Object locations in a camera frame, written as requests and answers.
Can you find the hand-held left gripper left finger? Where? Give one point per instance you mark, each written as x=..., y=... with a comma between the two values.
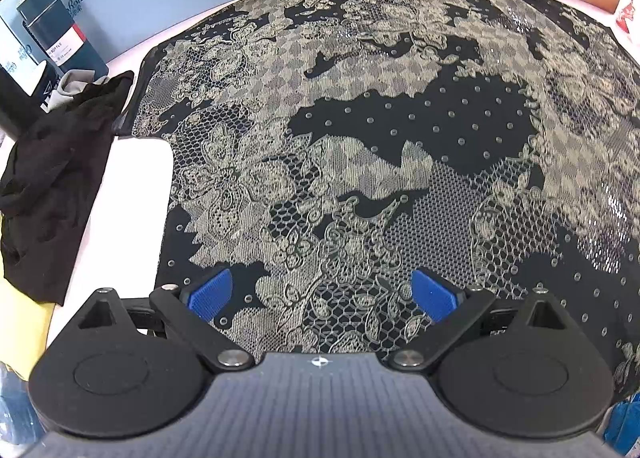
x=212, y=290

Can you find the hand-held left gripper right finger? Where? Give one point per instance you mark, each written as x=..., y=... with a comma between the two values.
x=432, y=295

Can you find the black lace print garment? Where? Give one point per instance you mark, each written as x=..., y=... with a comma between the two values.
x=350, y=88

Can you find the yellow cloth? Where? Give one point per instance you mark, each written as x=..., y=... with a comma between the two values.
x=25, y=328

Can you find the black cloth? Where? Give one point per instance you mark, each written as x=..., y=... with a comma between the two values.
x=50, y=163

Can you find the clear water bottle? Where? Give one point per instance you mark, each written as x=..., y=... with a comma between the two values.
x=15, y=408

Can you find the blue plastic bag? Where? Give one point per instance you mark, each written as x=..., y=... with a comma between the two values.
x=622, y=425

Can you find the grey cloth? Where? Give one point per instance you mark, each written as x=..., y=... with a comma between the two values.
x=70, y=86

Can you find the black cup white logo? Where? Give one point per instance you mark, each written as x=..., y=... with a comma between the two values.
x=20, y=98

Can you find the dark bottle box red label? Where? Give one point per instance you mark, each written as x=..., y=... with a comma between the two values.
x=55, y=23

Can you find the small light blue cardboard box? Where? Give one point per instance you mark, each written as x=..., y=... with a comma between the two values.
x=20, y=33

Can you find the white red plastic bag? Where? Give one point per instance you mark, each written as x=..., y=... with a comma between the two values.
x=629, y=13

